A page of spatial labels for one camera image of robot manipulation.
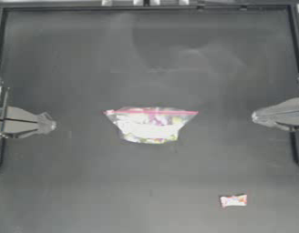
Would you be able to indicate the red and white candy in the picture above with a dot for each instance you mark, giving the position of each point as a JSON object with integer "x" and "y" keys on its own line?
{"x": 232, "y": 200}

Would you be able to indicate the clear bag with pink zip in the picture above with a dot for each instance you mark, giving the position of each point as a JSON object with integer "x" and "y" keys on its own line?
{"x": 152, "y": 130}

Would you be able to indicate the black table frame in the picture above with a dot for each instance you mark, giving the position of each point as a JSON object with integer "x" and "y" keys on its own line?
{"x": 54, "y": 7}

